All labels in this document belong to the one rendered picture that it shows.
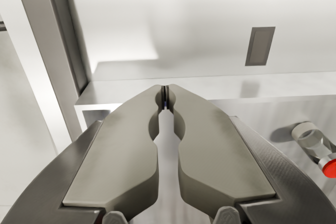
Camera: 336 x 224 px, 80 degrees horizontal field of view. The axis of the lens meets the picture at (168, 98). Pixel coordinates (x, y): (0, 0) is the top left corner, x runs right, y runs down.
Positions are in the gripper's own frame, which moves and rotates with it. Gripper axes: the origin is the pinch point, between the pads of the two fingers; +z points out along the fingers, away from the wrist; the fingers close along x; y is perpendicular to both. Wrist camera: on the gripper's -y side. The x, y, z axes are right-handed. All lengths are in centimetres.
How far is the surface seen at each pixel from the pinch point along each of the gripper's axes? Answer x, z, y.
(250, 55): 6.7, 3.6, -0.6
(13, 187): -120, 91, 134
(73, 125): -7.2, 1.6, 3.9
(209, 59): 3.5, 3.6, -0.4
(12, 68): -80, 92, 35
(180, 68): 1.3, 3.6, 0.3
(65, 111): -7.5, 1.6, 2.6
